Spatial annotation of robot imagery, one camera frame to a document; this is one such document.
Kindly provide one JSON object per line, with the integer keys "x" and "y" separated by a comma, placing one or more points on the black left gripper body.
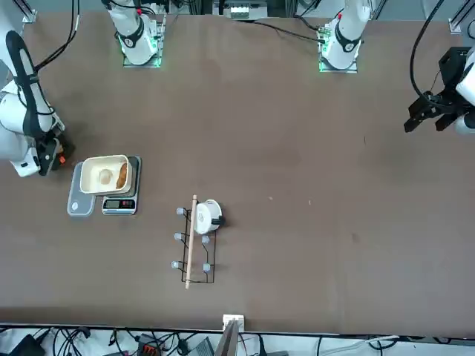
{"x": 452, "y": 78}

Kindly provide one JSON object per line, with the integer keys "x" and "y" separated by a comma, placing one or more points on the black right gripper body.
{"x": 45, "y": 148}

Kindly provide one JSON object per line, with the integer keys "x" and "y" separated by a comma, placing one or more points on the tan bread bun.
{"x": 59, "y": 147}

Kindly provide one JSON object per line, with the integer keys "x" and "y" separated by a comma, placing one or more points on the brown bread piece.
{"x": 121, "y": 176}

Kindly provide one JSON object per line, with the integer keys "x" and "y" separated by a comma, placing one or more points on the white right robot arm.
{"x": 133, "y": 33}

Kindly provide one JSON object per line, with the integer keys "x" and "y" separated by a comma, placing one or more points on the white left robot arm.
{"x": 345, "y": 37}

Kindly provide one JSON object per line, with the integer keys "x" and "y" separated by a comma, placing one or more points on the digital kitchen scale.
{"x": 120, "y": 204}

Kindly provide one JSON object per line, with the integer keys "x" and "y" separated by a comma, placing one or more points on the beige plastic container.
{"x": 92, "y": 181}

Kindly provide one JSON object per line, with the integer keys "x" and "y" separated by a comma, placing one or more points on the clear plastic food container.
{"x": 79, "y": 205}

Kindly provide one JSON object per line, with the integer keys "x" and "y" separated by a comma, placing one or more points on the white smiley mug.
{"x": 206, "y": 217}

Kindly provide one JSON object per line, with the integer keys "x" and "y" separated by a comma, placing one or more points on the black power adapter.
{"x": 26, "y": 345}

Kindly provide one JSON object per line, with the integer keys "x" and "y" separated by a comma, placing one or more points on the grey power strip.
{"x": 241, "y": 10}

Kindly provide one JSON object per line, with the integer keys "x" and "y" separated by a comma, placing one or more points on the black device with orange plugs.
{"x": 150, "y": 346}

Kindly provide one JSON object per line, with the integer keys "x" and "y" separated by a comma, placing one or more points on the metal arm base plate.
{"x": 322, "y": 52}
{"x": 159, "y": 37}

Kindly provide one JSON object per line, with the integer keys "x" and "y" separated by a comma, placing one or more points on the aluminium camera post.
{"x": 234, "y": 333}

